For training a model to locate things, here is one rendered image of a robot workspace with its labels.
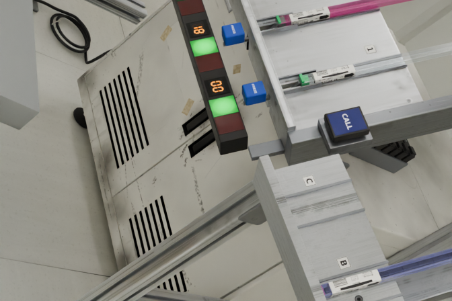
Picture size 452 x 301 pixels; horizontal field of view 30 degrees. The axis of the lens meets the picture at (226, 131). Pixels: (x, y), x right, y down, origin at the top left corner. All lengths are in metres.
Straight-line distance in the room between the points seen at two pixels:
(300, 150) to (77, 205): 0.86
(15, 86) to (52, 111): 1.05
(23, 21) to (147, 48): 0.84
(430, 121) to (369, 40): 0.15
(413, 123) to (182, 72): 0.71
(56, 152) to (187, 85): 0.37
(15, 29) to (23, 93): 0.10
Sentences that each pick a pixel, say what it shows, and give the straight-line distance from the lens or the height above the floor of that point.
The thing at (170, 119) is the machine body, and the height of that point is 0.30.
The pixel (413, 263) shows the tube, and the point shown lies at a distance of 1.00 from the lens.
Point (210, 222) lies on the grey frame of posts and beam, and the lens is 1.23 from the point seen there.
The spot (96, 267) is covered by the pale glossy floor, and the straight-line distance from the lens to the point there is 1.85.
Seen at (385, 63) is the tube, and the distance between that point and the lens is 1.22.
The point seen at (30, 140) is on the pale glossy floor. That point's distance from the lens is 1.92.
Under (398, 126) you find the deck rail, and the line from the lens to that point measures 1.19.
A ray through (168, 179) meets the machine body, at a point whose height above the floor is 0.25.
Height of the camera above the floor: 1.18
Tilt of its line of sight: 27 degrees down
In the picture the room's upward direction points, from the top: 54 degrees clockwise
